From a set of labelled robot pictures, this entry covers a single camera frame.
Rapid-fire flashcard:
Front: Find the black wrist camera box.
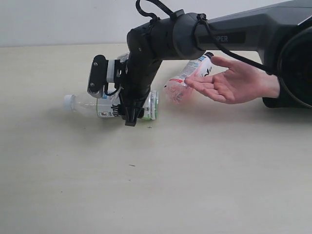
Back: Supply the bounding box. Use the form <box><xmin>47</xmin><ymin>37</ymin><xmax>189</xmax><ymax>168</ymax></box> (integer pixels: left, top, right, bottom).
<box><xmin>87</xmin><ymin>55</ymin><xmax>117</xmax><ymax>98</ymax></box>

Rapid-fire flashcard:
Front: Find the person's open hand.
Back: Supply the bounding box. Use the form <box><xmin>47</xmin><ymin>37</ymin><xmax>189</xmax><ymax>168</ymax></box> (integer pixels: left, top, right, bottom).
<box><xmin>185</xmin><ymin>56</ymin><xmax>267</xmax><ymax>104</ymax></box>

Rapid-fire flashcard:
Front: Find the lime label clear bottle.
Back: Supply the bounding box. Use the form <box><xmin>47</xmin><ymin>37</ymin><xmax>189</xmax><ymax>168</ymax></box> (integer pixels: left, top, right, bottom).
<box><xmin>63</xmin><ymin>90</ymin><xmax>159</xmax><ymax>120</ymax></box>

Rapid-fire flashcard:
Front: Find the black sleeved forearm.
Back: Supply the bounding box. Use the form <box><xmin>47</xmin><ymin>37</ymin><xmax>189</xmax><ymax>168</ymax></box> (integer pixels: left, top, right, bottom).
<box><xmin>261</xmin><ymin>75</ymin><xmax>308</xmax><ymax>109</ymax></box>

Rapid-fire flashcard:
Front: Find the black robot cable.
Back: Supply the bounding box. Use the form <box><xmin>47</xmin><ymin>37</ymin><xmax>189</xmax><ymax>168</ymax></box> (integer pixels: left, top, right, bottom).
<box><xmin>135</xmin><ymin>0</ymin><xmax>312</xmax><ymax>108</ymax></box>

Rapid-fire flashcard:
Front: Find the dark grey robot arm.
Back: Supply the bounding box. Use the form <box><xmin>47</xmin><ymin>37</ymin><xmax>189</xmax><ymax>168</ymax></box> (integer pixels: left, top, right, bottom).
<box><xmin>119</xmin><ymin>0</ymin><xmax>312</xmax><ymax>126</ymax></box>

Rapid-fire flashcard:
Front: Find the pink peach drink bottle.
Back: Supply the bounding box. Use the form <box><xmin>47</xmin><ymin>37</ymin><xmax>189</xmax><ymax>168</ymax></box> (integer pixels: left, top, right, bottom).
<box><xmin>163</xmin><ymin>51</ymin><xmax>215</xmax><ymax>105</ymax></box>

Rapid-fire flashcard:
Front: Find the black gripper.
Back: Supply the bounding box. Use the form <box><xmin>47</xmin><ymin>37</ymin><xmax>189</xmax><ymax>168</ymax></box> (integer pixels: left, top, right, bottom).
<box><xmin>120</xmin><ymin>17</ymin><xmax>183</xmax><ymax>126</ymax></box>

